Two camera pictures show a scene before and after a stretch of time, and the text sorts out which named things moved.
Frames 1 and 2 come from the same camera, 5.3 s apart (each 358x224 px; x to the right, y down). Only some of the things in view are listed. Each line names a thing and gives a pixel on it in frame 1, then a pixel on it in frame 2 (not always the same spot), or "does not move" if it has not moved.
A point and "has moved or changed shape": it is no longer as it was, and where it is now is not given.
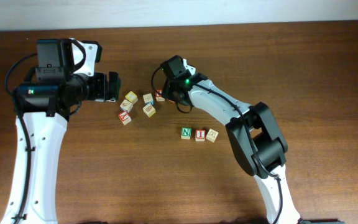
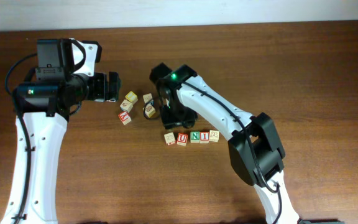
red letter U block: (158, 94) has moved or changed shape
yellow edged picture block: (149, 110) does not move
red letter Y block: (125, 117) does not move
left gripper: (102, 94) does not move
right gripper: (167, 91) -> (169, 123)
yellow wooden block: (132, 97) does not move
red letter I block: (200, 135) has moved or changed shape
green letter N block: (186, 132) -> (195, 137)
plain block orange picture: (126, 106) does not move
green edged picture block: (212, 135) does not move
